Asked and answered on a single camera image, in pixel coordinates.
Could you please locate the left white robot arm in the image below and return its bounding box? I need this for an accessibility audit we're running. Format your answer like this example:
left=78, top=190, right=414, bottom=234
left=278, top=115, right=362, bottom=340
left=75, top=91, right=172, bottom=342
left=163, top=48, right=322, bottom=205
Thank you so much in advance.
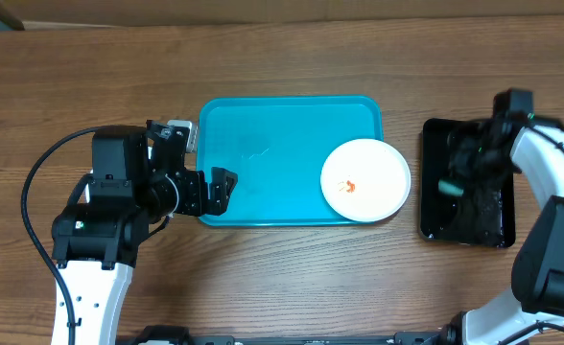
left=52, top=120, right=237, bottom=344

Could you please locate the black water tray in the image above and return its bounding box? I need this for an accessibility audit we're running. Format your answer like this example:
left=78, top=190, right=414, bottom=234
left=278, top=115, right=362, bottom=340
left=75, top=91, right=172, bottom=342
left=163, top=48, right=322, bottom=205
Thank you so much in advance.
left=419, top=118, right=516, bottom=248

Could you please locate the green scouring sponge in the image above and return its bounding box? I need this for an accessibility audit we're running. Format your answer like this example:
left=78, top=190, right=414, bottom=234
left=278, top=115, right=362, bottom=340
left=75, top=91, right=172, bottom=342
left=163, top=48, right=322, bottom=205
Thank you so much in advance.
left=437, top=179, right=464, bottom=197

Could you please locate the teal plastic tray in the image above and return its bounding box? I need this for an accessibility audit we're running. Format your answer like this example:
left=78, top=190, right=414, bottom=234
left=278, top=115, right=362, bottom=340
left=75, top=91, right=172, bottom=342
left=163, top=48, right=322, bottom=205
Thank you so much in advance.
left=197, top=95, right=384, bottom=227

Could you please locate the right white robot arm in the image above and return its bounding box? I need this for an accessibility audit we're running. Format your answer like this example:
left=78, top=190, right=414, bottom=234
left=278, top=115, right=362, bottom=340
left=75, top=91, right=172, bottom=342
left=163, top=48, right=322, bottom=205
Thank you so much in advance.
left=427, top=113, right=564, bottom=344

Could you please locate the white plate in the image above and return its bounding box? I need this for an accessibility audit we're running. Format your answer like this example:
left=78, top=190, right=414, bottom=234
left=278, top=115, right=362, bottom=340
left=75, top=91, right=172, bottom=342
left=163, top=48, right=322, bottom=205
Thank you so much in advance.
left=320, top=139, right=411, bottom=222

